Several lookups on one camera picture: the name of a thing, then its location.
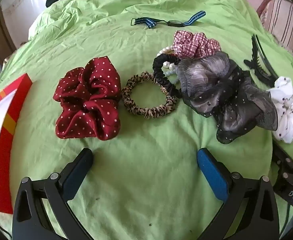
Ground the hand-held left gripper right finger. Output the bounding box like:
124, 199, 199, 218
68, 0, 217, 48
197, 148, 279, 240

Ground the striped cushion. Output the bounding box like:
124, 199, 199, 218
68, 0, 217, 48
256, 0, 293, 65

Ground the black hair claw clip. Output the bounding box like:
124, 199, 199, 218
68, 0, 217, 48
244, 34, 279, 85

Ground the red polka dot scrunchie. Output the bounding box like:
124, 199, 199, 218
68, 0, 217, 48
53, 56, 122, 141

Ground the pale green bead bracelet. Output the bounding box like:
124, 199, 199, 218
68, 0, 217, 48
164, 69, 180, 87

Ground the blue striped strap watch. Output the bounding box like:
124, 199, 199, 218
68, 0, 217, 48
131, 10, 207, 29

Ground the white dotted scrunchie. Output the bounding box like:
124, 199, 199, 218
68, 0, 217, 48
266, 76, 293, 144

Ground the red cardboard box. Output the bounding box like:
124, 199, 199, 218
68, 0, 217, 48
0, 73, 33, 214

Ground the red plaid scrunchie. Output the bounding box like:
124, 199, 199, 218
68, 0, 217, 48
173, 30, 222, 59

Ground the green bedsheet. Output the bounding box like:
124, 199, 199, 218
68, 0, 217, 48
0, 0, 293, 240

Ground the leopard print scrunchie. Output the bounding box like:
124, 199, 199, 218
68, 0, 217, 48
121, 71, 177, 120

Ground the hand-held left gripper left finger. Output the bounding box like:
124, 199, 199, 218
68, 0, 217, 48
12, 148, 94, 240

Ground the black scrunchie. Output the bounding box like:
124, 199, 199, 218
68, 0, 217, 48
153, 54, 183, 98

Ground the pearl bracelet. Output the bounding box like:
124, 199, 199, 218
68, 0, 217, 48
157, 45, 178, 72

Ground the grey sheer scrunchie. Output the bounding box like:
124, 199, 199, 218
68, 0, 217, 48
176, 51, 279, 145

